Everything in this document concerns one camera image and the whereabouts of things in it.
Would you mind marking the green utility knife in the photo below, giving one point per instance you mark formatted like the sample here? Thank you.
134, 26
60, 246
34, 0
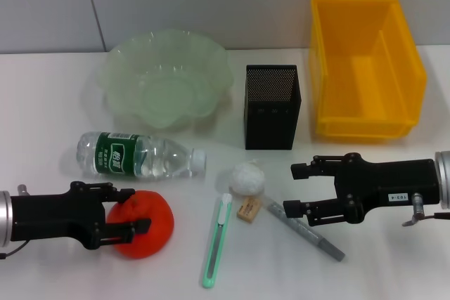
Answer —
214, 251

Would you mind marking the black mesh pen holder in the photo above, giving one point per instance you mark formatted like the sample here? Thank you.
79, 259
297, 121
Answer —
270, 128

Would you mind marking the translucent green fruit plate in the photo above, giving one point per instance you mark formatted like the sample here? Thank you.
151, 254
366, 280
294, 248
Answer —
158, 78

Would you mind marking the yellow plastic bin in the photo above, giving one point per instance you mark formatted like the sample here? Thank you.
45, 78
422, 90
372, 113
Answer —
351, 110

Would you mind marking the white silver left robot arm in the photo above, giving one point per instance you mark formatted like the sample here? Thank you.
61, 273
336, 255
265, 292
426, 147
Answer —
4, 219

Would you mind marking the grey glitter marker pen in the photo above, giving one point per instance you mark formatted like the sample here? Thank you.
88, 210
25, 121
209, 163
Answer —
302, 231

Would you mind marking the green label water bottle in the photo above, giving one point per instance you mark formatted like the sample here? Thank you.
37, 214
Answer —
112, 154

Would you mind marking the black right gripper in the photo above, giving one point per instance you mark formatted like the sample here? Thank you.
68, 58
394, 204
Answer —
386, 184

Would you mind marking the beige eraser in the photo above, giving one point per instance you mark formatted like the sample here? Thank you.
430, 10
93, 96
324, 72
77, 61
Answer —
249, 210

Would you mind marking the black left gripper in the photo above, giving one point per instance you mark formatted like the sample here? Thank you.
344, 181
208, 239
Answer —
52, 217

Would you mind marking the white paper ball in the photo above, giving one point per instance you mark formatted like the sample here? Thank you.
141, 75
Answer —
246, 178

